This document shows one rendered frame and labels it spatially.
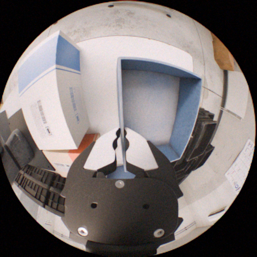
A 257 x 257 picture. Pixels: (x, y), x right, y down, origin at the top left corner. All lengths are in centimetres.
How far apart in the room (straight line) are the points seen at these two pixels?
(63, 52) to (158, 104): 21
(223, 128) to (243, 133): 66
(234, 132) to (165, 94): 251
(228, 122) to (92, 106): 267
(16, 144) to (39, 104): 25
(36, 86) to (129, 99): 17
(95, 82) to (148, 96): 12
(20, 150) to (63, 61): 32
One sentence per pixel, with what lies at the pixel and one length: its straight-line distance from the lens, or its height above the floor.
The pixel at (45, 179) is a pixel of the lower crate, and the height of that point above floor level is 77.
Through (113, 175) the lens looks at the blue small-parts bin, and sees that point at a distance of 30.
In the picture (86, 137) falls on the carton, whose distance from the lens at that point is 22.
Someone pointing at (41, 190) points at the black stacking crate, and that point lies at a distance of 55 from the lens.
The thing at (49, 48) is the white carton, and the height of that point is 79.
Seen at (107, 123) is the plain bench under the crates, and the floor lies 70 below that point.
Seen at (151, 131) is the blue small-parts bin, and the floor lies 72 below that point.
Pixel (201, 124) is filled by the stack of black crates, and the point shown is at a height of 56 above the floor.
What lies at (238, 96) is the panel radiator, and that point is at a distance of 252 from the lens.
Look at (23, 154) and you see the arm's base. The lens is 38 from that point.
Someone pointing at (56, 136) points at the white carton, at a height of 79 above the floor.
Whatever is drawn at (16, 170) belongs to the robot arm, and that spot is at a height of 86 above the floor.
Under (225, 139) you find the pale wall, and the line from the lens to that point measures 272.
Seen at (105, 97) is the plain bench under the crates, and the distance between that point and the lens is 19.
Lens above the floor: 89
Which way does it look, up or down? 60 degrees down
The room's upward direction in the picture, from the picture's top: 165 degrees clockwise
